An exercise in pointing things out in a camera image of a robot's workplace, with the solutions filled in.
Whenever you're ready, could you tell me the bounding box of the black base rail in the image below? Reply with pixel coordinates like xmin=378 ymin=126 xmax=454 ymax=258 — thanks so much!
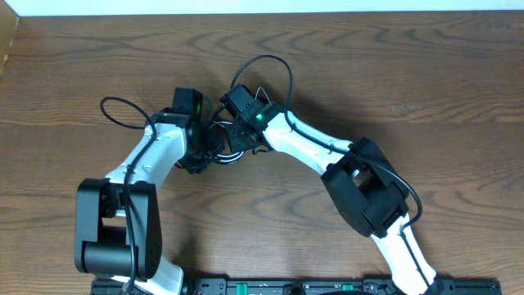
xmin=90 ymin=276 xmax=501 ymax=295

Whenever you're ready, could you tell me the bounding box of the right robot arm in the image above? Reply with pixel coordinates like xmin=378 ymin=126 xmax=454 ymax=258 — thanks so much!
xmin=224 ymin=101 xmax=436 ymax=294

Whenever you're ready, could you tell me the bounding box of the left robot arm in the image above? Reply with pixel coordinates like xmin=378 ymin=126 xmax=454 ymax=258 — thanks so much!
xmin=74 ymin=87 xmax=224 ymax=294

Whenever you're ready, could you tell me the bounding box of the black usb cable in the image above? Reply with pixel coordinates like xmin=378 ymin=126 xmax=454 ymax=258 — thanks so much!
xmin=204 ymin=104 xmax=246 ymax=167

